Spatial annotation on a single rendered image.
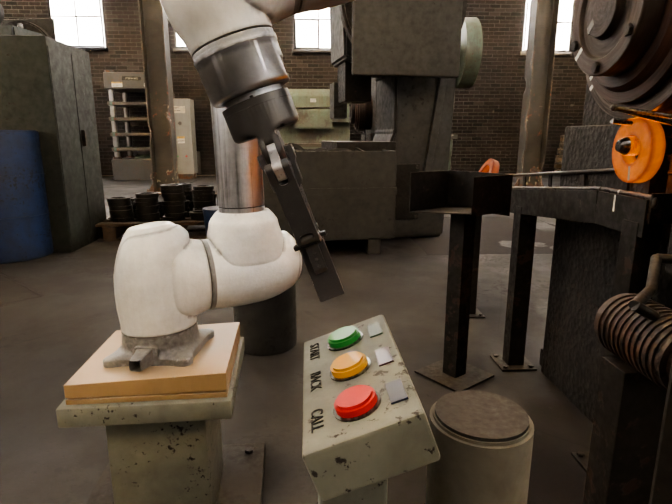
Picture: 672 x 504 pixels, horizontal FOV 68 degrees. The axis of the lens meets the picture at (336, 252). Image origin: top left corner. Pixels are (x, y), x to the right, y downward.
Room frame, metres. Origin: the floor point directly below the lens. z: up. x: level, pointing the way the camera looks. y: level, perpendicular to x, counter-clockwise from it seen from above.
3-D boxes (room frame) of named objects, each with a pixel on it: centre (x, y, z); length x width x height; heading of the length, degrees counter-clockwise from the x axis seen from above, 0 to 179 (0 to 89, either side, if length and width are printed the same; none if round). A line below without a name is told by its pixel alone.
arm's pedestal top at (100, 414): (1.01, 0.37, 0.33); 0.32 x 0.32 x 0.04; 6
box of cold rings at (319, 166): (3.92, 0.13, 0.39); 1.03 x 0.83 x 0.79; 97
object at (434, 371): (1.69, -0.41, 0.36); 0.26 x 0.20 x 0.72; 38
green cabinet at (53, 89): (3.95, 2.18, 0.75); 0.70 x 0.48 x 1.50; 3
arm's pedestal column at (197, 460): (1.01, 0.37, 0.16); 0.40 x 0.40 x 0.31; 6
